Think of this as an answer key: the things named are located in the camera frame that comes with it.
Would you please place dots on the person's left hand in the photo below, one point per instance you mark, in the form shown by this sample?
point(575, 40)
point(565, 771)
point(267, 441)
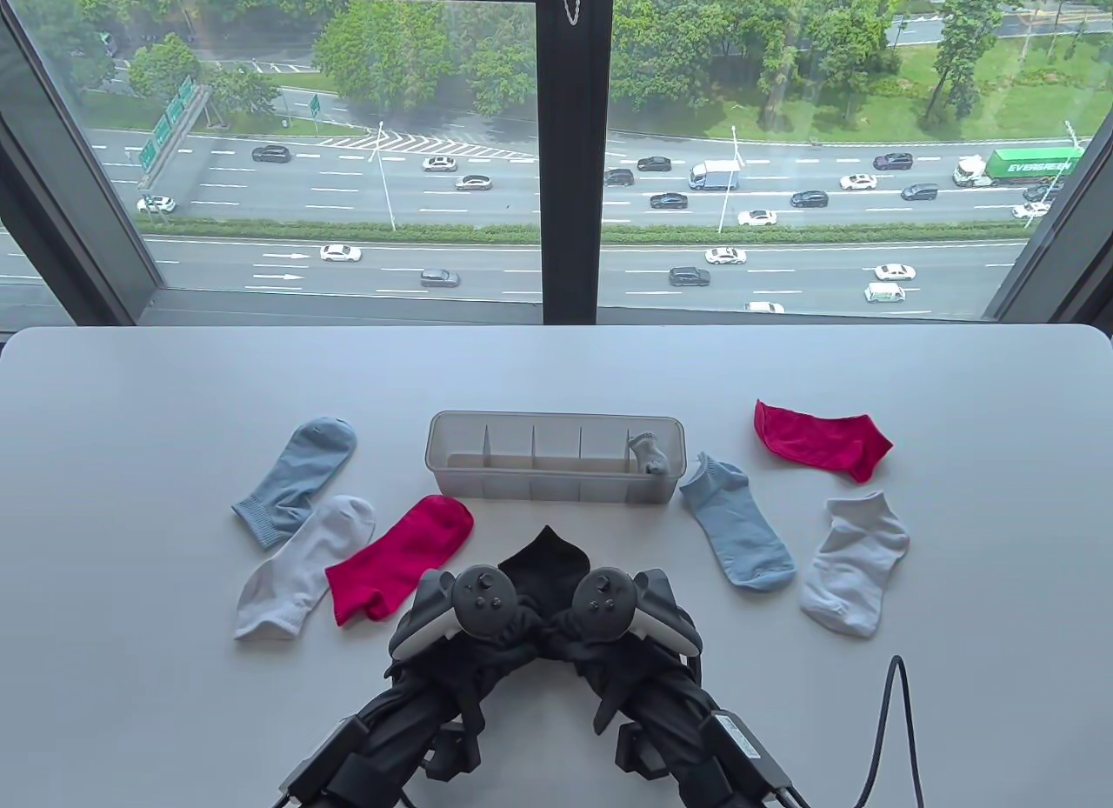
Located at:
point(487, 669)

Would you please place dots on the person's right hand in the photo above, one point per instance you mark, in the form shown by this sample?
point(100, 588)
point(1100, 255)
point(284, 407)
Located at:
point(600, 669)

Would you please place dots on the grey and white controller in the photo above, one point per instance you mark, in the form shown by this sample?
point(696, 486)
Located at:
point(487, 599)
point(604, 604)

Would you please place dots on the black sock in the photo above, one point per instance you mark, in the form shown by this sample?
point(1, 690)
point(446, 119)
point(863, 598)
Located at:
point(548, 564)

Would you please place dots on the long red sock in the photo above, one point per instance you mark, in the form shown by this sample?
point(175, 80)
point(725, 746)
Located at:
point(400, 547)

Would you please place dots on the short light blue sock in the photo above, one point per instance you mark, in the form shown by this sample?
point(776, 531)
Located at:
point(739, 530)

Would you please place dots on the long white sock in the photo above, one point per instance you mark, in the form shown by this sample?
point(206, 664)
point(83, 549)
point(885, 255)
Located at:
point(296, 573)

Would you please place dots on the grey sock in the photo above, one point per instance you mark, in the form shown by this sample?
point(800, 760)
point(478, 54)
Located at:
point(652, 460)

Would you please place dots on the short white sock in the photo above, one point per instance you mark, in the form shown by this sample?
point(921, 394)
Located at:
point(852, 573)

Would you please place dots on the long light blue sock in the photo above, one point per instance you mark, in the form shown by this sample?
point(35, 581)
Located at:
point(304, 469)

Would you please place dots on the short red sock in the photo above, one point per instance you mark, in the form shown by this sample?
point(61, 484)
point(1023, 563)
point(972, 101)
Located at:
point(817, 438)

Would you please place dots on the person's right forearm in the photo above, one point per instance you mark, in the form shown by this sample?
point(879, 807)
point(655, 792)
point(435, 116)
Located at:
point(687, 747)

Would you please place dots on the person's left forearm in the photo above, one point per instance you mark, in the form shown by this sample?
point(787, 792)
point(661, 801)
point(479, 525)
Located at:
point(391, 747)

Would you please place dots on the black labelled adapter box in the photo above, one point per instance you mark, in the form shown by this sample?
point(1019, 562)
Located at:
point(752, 751)

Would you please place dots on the translucent divided organizer box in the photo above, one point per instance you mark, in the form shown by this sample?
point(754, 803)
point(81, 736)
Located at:
point(556, 486)

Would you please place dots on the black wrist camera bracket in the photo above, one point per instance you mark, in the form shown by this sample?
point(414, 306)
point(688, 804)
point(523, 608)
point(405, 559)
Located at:
point(639, 751)
point(452, 751)

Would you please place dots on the black window frame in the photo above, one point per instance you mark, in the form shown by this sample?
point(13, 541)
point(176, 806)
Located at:
point(574, 147)

